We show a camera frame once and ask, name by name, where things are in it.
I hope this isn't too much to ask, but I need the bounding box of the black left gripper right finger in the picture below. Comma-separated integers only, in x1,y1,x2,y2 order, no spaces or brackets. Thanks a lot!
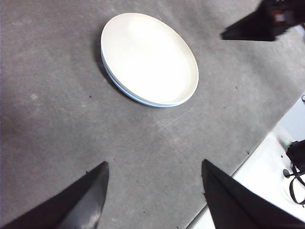
201,159,305,229

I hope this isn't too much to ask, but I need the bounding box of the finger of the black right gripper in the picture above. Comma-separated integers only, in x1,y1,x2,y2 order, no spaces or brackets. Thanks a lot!
221,6,290,42

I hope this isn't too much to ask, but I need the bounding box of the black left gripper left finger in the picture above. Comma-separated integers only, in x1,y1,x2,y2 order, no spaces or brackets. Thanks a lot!
0,161,110,229

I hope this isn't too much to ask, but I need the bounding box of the white round plate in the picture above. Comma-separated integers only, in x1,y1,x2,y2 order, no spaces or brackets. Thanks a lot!
100,12,200,107

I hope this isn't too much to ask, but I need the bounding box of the blue round plate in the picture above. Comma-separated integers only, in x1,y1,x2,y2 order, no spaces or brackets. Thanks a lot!
100,47,184,108

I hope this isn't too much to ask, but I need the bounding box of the black cable loop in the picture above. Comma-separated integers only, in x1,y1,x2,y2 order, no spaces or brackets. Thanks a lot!
289,164,305,205

